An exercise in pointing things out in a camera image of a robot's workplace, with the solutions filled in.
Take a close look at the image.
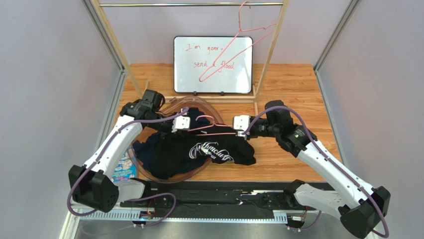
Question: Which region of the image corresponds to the transparent brown plastic basin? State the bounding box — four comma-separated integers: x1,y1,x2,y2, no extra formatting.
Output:
129,96,223,184

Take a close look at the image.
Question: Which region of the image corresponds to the right aluminium frame post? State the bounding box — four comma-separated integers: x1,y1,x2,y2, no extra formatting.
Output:
314,0,361,74

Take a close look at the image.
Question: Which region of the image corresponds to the navy blue garment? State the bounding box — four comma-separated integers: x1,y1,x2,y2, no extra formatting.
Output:
133,108,210,174

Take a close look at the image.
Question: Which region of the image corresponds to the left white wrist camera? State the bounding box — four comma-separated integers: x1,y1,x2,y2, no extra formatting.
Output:
172,107,191,133

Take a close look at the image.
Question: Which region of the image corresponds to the black floral t-shirt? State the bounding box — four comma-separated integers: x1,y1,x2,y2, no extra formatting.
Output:
150,133,256,179

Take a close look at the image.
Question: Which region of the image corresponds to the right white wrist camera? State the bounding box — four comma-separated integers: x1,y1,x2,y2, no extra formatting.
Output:
232,115,250,139

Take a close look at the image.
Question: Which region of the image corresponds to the blue illustrated booklet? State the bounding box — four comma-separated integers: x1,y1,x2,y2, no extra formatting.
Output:
112,152,137,182

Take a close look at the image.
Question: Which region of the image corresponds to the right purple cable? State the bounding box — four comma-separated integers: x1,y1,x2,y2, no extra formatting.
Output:
243,106,390,239

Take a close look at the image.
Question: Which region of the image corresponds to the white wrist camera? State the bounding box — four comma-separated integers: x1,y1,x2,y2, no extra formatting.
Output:
172,107,191,133
232,115,250,139

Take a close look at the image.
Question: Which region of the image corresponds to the metal hanging rod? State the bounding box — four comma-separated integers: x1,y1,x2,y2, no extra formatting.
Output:
99,2,284,7

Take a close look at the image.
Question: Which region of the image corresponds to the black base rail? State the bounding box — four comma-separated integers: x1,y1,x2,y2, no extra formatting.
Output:
120,181,317,220

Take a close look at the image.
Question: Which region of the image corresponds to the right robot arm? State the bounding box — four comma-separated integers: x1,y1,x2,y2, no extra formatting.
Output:
233,101,391,239

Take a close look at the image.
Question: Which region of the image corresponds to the pink wire hanger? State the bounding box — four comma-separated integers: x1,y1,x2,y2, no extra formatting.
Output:
198,0,277,82
188,115,236,136

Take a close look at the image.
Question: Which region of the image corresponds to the wooden clothes rack frame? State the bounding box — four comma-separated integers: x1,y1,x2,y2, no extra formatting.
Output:
90,0,291,117

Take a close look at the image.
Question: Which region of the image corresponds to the aluminium frame post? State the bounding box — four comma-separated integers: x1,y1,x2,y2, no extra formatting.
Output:
82,0,127,72
314,0,361,74

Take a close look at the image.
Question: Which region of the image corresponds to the left aluminium frame post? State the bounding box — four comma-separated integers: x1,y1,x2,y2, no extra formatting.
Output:
82,0,127,72

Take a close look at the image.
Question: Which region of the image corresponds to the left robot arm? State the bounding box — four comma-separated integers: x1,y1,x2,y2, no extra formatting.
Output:
67,90,189,217

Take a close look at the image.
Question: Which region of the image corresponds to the whiteboard with red writing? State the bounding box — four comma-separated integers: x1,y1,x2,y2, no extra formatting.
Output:
173,36,253,94

